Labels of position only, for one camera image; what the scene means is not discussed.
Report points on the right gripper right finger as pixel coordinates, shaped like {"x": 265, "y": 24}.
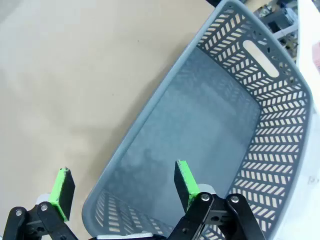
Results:
{"x": 185, "y": 185}

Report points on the large white table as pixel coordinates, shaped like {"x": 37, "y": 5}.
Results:
{"x": 307, "y": 27}

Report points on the grey plastic lattice basket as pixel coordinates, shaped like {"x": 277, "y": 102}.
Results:
{"x": 200, "y": 120}

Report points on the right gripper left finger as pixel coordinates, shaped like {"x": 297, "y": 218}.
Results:
{"x": 62, "y": 195}

